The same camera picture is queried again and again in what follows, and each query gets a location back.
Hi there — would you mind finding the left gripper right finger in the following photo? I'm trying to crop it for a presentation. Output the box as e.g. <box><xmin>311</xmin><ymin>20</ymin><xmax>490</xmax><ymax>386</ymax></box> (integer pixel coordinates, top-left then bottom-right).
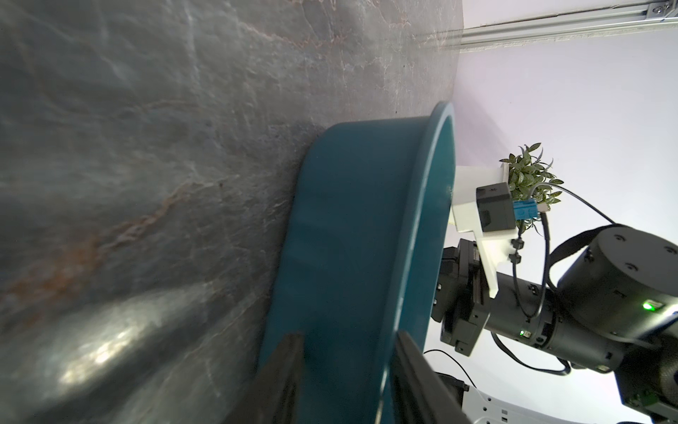
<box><xmin>390</xmin><ymin>330</ymin><xmax>471</xmax><ymax>424</ymax></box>

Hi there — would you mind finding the large potted green plant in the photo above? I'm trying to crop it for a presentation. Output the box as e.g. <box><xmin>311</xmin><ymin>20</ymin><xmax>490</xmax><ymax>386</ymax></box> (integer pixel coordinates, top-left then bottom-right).
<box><xmin>500</xmin><ymin>142</ymin><xmax>563</xmax><ymax>207</ymax></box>

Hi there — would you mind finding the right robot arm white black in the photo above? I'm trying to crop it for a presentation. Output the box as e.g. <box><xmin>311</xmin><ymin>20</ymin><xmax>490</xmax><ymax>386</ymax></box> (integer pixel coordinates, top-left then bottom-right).
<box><xmin>431</xmin><ymin>224</ymin><xmax>677</xmax><ymax>423</ymax></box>

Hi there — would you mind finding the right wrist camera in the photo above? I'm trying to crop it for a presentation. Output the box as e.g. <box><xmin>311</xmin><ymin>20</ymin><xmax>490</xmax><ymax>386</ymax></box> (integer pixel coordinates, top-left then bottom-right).
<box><xmin>450</xmin><ymin>164</ymin><xmax>518</xmax><ymax>299</ymax></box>

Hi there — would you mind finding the teal plastic storage box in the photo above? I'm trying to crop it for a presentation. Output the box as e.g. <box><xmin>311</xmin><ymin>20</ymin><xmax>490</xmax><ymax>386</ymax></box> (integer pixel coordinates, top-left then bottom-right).
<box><xmin>260</xmin><ymin>102</ymin><xmax>455</xmax><ymax>423</ymax></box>

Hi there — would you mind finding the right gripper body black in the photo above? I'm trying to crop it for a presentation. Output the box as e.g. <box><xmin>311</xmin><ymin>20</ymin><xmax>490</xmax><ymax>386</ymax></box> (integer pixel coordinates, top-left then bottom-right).
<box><xmin>431</xmin><ymin>240</ymin><xmax>490</xmax><ymax>356</ymax></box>

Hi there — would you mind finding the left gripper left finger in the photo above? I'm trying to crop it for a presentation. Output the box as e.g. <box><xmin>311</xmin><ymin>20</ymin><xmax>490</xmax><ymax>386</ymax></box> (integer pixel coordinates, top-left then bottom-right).
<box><xmin>224</xmin><ymin>334</ymin><xmax>304</xmax><ymax>424</ymax></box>

